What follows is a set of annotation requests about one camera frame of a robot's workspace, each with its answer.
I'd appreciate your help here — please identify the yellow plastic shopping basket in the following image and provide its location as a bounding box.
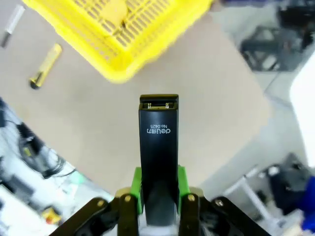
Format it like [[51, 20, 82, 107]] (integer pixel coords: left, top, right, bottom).
[[21, 0, 215, 85]]

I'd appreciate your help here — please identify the large white table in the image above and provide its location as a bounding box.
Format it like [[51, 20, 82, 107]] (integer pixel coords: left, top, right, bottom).
[[289, 48, 315, 171]]

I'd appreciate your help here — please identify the yellow emergency stop box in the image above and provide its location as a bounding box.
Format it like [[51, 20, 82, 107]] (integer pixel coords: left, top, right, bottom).
[[41, 206, 63, 225]]

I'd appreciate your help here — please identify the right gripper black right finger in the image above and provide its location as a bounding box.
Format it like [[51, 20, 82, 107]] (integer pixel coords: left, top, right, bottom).
[[177, 166, 272, 236]]

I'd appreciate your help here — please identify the black bag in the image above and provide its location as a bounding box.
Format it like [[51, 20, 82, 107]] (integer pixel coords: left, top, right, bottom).
[[267, 153, 315, 215]]

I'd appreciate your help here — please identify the white marker with black cap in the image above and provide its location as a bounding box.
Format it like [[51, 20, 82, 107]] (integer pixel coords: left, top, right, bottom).
[[0, 4, 26, 49]]

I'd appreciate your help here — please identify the dark plastic stool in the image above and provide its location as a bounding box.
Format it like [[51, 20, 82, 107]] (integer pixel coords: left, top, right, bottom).
[[239, 24, 304, 72]]

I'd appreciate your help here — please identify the black stapler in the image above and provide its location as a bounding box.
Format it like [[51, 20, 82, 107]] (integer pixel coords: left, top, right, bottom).
[[138, 93, 180, 227]]

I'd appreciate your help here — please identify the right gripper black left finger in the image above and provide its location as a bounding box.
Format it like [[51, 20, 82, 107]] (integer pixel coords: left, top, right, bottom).
[[53, 166, 144, 236]]

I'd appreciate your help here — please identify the black cable bundle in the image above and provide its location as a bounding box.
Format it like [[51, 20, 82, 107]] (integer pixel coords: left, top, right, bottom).
[[40, 147, 75, 180]]

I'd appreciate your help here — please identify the yellow utility knife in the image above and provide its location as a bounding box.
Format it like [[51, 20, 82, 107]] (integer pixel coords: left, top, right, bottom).
[[29, 43, 63, 90]]

